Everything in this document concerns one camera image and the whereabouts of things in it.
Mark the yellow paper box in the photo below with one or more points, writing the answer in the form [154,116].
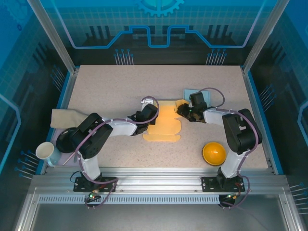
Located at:
[163,120]

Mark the light blue paper box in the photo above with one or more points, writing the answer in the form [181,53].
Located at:
[186,93]

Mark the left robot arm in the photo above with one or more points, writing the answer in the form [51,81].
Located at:
[120,128]

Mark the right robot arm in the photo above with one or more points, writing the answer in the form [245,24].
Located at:
[240,134]

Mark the orange bowl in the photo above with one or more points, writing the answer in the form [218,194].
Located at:
[214,152]

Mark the beige cloth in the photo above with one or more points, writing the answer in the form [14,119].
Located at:
[65,118]

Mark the blue table edge trim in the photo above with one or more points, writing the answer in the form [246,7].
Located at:
[64,89]
[278,168]

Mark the black plate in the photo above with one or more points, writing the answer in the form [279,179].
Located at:
[65,142]

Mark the lavender mat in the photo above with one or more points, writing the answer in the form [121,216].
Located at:
[69,158]

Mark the thin wooden stick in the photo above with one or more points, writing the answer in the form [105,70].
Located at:
[69,159]

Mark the small LED circuit board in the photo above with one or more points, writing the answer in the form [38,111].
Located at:
[92,195]
[231,196]

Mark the grey metal panel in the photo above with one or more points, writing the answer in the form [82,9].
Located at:
[156,219]

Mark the white cup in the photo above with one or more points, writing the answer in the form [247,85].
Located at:
[44,151]

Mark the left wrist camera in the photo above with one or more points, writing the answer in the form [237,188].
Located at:
[146,102]

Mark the aluminium side rail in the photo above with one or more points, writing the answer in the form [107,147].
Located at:
[70,90]
[251,96]

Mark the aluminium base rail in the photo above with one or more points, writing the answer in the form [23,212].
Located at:
[156,178]

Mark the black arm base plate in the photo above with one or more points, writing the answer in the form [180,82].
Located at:
[106,185]
[209,185]

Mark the aluminium frame post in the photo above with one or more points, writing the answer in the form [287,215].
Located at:
[261,36]
[58,36]

